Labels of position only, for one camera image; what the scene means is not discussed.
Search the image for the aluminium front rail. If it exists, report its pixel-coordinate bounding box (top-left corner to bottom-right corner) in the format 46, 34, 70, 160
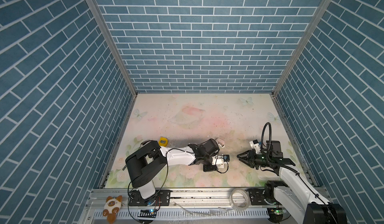
86, 187, 332, 209

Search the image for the clear tape roll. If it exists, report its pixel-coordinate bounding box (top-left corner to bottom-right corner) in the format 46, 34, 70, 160
230, 188, 251, 212

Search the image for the pink stapler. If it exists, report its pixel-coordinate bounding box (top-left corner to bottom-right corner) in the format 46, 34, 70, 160
216, 138, 225, 148

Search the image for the white slotted cable duct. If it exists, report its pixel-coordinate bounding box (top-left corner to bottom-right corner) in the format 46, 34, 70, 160
92, 208, 270, 220

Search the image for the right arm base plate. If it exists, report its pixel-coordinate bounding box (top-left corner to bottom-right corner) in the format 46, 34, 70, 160
246, 188, 282, 206

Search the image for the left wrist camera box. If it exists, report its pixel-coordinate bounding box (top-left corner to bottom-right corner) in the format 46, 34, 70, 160
212, 155, 230, 169

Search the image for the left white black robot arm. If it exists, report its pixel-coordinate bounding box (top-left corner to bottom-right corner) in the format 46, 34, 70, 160
123, 139, 230, 200

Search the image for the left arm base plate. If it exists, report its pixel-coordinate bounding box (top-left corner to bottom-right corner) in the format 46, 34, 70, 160
128, 190, 172, 207

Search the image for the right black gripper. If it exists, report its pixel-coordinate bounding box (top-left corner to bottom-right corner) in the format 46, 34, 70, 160
237, 149, 272, 169

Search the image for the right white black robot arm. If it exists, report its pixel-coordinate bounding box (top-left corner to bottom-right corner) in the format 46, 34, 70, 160
237, 141, 348, 224

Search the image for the yellow tape measure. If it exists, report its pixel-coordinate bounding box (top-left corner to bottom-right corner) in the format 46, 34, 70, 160
159, 137, 169, 147

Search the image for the plush panda toy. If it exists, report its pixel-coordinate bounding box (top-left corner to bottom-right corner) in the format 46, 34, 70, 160
103, 196, 123, 224

